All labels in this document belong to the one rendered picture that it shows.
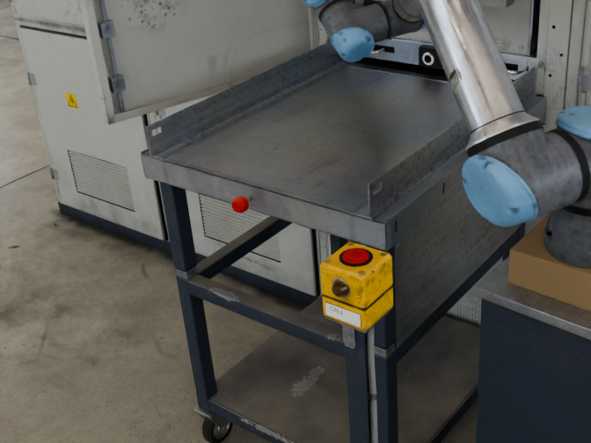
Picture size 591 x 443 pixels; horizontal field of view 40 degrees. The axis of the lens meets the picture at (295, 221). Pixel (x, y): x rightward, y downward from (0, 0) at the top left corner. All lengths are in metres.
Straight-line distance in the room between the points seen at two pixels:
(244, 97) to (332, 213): 0.56
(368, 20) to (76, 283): 1.72
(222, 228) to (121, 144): 0.50
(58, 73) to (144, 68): 1.14
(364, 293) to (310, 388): 0.95
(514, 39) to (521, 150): 0.82
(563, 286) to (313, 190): 0.48
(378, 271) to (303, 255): 1.38
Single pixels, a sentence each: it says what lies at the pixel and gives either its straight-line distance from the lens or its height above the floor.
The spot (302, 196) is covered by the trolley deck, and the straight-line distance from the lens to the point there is 1.52.
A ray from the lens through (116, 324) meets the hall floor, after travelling 2.76.
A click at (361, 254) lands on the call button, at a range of 1.21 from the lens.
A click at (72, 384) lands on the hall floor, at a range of 2.56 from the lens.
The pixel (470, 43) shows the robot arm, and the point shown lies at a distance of 1.26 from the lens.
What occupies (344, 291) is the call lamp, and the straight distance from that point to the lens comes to 1.19.
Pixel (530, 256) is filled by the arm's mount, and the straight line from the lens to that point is 1.39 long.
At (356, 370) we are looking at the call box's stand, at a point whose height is 0.70.
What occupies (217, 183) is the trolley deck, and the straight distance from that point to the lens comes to 1.65.
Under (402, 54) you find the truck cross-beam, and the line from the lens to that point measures 2.15.
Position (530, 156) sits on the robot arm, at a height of 1.03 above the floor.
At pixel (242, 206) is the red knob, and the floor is 0.82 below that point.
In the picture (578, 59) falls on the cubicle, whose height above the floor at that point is 0.95.
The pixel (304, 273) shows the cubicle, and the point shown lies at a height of 0.14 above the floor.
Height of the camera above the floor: 1.53
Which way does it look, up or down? 29 degrees down
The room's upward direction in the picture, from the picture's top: 5 degrees counter-clockwise
